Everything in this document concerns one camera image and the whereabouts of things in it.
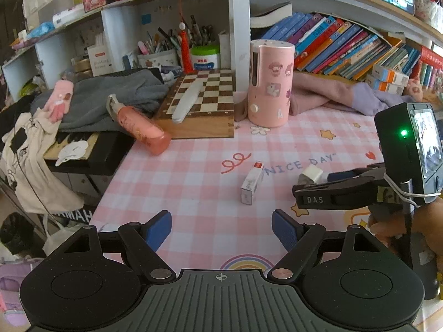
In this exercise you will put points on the white wooden bookshelf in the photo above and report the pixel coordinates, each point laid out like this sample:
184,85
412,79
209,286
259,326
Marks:
238,13

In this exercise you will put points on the pen holder with pens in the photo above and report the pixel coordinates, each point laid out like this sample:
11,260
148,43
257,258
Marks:
157,57

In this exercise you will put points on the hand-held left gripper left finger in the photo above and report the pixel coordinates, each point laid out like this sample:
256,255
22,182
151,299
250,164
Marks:
159,230

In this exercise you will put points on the purple padded bag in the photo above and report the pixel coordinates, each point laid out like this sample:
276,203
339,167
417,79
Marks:
14,294

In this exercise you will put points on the blue plastic wipes pack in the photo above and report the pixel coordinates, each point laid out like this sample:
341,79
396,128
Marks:
41,30

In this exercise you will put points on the person's right hand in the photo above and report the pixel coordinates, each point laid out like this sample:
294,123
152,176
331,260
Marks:
384,228

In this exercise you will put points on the cream cloth garment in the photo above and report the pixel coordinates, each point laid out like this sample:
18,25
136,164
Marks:
31,169

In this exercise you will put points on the pink checked desktop tablecloth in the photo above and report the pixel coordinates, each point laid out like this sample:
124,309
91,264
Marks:
193,186

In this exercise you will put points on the white box with red label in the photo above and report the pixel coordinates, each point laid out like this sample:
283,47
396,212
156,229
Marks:
100,60

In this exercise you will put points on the thick red book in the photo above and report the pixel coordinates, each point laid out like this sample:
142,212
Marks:
432,54

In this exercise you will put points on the grey garment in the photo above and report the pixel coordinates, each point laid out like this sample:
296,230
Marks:
103,96

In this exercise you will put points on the pink and purple garment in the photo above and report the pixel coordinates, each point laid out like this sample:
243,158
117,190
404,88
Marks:
328,93

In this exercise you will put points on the pink spray bottle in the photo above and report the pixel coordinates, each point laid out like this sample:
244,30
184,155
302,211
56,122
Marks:
142,129

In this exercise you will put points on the green-lid white jar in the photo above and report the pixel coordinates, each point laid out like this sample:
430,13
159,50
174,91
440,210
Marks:
206,58

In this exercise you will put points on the white cloud-shaped tag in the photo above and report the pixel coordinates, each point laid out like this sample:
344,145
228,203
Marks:
72,152

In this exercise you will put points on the white long case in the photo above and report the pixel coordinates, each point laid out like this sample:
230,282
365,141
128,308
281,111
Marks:
188,100

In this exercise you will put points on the black bag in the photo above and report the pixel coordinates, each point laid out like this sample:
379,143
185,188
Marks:
12,231

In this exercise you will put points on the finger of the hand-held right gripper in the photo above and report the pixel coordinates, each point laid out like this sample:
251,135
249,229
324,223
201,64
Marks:
337,177

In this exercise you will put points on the red tassel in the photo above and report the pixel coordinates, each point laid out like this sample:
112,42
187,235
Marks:
185,46

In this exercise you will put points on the small white red-tipped box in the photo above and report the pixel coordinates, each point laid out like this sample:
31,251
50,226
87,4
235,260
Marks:
252,183

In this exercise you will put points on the white pen pot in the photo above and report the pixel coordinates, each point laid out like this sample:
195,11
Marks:
429,10

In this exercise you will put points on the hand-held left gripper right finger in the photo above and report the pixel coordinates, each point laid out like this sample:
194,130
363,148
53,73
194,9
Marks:
285,230

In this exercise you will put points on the wooden chessboard box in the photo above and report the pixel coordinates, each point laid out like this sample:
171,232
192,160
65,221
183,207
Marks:
207,110

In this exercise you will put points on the pink pig plush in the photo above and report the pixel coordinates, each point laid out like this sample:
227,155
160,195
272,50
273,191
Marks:
414,90

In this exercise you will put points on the pink knitted glove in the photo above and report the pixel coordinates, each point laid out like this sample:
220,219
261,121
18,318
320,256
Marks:
59,102

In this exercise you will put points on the pink stickered cylinder container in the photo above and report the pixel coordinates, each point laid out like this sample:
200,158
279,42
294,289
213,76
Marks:
271,86

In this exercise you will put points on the row of colourful books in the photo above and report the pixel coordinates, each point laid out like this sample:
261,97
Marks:
328,45

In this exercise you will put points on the black electronic keyboard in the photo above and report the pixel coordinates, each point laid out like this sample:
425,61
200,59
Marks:
103,152

